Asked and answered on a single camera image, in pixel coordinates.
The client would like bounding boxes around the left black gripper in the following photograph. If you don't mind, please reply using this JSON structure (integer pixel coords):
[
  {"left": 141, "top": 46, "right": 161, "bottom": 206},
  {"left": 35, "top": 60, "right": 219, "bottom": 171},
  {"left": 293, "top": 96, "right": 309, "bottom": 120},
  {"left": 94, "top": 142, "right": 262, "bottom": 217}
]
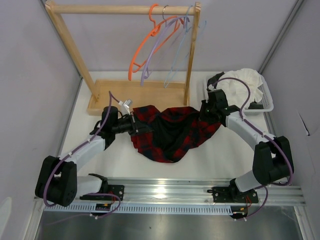
[{"left": 112, "top": 111, "right": 152, "bottom": 137}]

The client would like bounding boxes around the red black plaid skirt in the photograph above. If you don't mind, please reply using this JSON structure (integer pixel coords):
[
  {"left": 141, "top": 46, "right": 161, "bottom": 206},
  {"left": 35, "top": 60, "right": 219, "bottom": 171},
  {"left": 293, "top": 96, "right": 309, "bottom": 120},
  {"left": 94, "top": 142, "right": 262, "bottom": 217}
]
[{"left": 131, "top": 105, "right": 221, "bottom": 164}]

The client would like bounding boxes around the lilac plastic hanger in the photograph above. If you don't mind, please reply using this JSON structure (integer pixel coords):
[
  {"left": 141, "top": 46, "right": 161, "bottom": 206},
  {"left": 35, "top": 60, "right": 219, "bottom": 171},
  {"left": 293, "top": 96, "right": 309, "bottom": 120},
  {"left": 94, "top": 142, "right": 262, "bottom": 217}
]
[{"left": 140, "top": 5, "right": 193, "bottom": 88}]

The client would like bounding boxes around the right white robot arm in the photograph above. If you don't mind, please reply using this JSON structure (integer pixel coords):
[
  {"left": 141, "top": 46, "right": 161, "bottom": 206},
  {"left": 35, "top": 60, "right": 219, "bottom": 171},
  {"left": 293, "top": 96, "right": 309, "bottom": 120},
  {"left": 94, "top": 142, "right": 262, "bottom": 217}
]
[{"left": 200, "top": 89, "right": 294, "bottom": 203}]

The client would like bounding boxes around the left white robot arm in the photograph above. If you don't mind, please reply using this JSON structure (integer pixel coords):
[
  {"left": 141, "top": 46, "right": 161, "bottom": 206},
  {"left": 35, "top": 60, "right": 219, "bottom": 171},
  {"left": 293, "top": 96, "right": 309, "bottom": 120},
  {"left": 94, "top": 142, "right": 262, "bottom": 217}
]
[{"left": 35, "top": 106, "right": 152, "bottom": 207}]

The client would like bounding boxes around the orange plastic hanger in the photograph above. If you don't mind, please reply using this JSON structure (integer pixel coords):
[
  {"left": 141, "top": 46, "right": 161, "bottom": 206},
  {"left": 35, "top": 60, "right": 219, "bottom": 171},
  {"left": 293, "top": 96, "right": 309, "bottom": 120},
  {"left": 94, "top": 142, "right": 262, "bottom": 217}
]
[{"left": 127, "top": 3, "right": 184, "bottom": 81}]

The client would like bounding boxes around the white crumpled cloth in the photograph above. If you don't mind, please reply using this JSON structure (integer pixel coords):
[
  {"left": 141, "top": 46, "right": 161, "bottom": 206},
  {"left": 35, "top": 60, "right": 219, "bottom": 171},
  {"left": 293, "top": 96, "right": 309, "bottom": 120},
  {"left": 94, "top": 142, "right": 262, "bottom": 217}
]
[{"left": 215, "top": 68, "right": 263, "bottom": 109}]

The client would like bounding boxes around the black garment in basket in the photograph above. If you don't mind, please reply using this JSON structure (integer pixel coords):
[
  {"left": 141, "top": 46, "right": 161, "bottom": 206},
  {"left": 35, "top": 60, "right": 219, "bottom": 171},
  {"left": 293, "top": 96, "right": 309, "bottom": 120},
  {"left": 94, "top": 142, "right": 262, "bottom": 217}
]
[{"left": 206, "top": 72, "right": 225, "bottom": 88}]

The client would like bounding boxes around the white plastic basket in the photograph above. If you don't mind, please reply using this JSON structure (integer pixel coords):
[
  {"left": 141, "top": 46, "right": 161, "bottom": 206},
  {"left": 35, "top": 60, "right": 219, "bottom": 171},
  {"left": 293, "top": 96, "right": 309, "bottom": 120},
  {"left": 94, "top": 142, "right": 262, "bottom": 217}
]
[{"left": 202, "top": 72, "right": 274, "bottom": 116}]

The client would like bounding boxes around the wooden clothes rack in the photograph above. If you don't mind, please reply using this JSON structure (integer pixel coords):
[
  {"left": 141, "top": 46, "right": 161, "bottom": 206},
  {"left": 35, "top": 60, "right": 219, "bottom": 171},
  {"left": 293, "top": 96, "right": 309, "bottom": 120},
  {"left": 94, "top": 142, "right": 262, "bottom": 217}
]
[{"left": 45, "top": 0, "right": 201, "bottom": 116}]

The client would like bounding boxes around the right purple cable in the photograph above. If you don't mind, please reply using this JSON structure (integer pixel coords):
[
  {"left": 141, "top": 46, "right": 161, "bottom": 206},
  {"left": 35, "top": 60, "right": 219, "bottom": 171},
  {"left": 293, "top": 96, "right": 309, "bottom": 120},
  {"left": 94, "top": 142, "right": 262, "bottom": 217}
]
[{"left": 206, "top": 77, "right": 295, "bottom": 221}]

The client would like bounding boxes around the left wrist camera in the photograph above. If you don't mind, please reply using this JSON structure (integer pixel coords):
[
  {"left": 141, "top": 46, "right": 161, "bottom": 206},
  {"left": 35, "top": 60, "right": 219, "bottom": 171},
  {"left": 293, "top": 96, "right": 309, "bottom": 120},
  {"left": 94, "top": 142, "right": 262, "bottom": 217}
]
[{"left": 118, "top": 99, "right": 133, "bottom": 115}]

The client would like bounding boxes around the light blue wire hanger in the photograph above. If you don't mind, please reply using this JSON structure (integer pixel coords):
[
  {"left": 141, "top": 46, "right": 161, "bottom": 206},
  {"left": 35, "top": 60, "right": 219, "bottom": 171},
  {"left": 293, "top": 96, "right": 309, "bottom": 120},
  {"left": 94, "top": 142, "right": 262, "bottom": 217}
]
[{"left": 163, "top": 5, "right": 208, "bottom": 89}]

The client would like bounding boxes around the aluminium mounting rail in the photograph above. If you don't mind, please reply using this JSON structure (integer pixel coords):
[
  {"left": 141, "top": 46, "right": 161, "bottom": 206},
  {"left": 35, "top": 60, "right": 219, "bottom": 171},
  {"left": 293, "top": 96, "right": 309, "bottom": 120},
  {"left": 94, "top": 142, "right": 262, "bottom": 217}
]
[{"left": 33, "top": 176, "right": 307, "bottom": 207}]

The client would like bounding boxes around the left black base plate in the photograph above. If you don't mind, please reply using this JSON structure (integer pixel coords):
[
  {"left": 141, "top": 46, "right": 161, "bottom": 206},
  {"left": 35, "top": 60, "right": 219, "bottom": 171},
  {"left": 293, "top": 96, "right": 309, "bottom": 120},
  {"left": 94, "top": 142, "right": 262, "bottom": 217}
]
[{"left": 79, "top": 184, "right": 125, "bottom": 201}]

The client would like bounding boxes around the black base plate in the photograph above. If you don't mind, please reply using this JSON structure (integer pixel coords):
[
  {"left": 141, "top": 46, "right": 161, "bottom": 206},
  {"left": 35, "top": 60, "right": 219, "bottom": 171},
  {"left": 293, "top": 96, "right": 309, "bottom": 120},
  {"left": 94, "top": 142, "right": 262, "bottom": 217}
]
[
  {"left": 206, "top": 186, "right": 259, "bottom": 204},
  {"left": 79, "top": 184, "right": 125, "bottom": 201}
]

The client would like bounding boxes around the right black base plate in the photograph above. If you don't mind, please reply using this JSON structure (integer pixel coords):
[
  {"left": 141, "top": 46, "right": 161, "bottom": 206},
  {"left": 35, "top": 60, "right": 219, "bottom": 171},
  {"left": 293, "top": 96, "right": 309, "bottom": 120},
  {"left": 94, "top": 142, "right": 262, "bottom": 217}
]
[{"left": 206, "top": 186, "right": 259, "bottom": 204}]

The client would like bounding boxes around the slotted cable duct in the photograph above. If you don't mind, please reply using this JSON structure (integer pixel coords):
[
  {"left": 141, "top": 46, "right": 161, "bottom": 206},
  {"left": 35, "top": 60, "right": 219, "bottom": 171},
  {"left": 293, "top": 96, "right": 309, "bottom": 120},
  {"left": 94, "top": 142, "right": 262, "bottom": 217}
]
[{"left": 44, "top": 202, "right": 233, "bottom": 216}]

